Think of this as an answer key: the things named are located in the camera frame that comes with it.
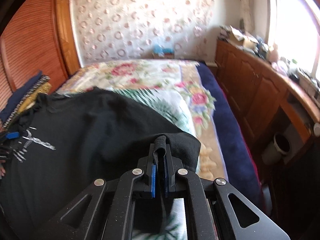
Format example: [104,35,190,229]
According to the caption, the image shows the black printed t-shirt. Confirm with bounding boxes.
[1,88,200,239]

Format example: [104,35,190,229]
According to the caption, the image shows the navy folded garment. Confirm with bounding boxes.
[1,71,42,124]

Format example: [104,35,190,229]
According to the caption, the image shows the palm leaf bedsheet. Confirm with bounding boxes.
[111,88,196,239]

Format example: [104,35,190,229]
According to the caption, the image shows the mustard gold folded cloth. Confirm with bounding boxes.
[17,82,52,114]

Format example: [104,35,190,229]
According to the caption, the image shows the navy patterned folded cloth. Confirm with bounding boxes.
[1,72,52,129]

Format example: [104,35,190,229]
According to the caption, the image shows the navy blue blanket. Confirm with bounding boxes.
[197,61,264,209]

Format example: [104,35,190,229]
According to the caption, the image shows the floral quilt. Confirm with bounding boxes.
[57,59,228,180]

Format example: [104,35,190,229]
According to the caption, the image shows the grey waste bin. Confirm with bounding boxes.
[261,133,291,165]

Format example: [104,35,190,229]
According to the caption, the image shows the box with blue cloth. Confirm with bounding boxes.
[152,44,175,59]

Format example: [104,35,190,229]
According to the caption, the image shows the long wooden cabinet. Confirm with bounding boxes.
[215,40,319,164]

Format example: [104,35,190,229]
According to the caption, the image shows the cardboard box on cabinet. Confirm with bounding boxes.
[228,26,258,49]

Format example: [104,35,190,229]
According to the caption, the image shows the circle patterned sheer curtain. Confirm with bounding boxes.
[72,0,214,64]

